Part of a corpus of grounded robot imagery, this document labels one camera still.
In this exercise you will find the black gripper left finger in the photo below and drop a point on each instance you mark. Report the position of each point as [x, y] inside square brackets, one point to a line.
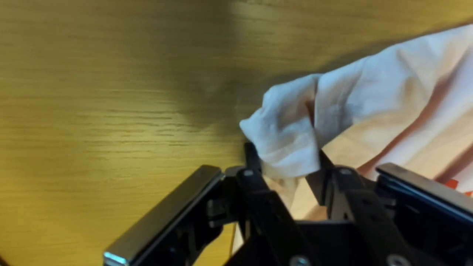
[266, 212]

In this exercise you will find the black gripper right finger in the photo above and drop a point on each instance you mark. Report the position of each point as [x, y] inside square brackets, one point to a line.
[355, 207]

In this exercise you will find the pink printed t-shirt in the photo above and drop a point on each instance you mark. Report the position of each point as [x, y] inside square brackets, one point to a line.
[393, 108]

